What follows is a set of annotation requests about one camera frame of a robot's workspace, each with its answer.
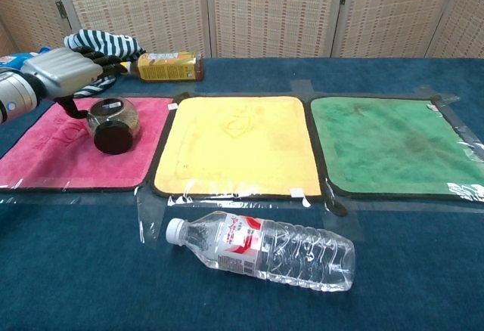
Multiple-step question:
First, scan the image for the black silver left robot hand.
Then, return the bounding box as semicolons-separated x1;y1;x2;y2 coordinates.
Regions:
20;45;129;119

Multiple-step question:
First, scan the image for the small round glass jar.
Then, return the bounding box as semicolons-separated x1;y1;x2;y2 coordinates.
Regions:
85;96;141;156

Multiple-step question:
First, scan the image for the blue detergent pump bottle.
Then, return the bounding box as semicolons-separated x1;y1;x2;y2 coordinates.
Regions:
0;46;52;70

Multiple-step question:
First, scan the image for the striped dark white cloth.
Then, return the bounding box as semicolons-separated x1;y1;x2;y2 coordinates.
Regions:
63;29;147;98

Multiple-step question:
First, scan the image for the pink microfiber cloth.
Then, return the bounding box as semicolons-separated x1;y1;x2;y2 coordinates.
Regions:
0;96;175;192

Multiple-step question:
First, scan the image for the yellow label tea bottle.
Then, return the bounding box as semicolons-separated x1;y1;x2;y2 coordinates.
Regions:
120;51;205;82

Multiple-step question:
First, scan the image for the yellow microfiber cloth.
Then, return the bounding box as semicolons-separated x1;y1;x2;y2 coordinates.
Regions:
150;95;324;199

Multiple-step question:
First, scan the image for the woven bamboo folding screen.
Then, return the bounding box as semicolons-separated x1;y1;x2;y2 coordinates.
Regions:
0;0;484;60

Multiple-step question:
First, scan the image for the clear tape strip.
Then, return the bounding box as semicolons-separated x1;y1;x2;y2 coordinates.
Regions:
414;85;461;102
290;80;318;96

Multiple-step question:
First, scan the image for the clear plastic water bottle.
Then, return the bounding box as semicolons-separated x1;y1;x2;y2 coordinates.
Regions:
165;211;356;292

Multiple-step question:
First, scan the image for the green microfiber cloth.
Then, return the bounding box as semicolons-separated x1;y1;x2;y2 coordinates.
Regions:
309;95;484;200

